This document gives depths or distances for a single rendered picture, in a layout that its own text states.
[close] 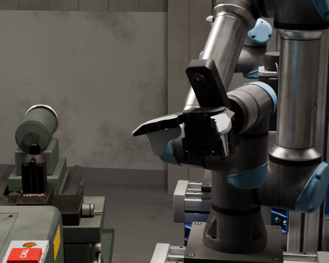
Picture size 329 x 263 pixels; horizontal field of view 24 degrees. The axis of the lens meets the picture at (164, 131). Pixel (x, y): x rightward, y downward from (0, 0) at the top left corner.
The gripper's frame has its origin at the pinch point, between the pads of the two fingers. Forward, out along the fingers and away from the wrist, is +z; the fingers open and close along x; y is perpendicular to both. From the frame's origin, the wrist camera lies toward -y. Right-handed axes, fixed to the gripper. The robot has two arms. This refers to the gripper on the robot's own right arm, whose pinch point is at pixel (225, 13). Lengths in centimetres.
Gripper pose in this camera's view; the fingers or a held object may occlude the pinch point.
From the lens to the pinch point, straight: 276.4
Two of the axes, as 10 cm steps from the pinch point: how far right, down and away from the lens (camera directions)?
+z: -2.4, -2.5, 9.4
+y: 1.3, 9.5, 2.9
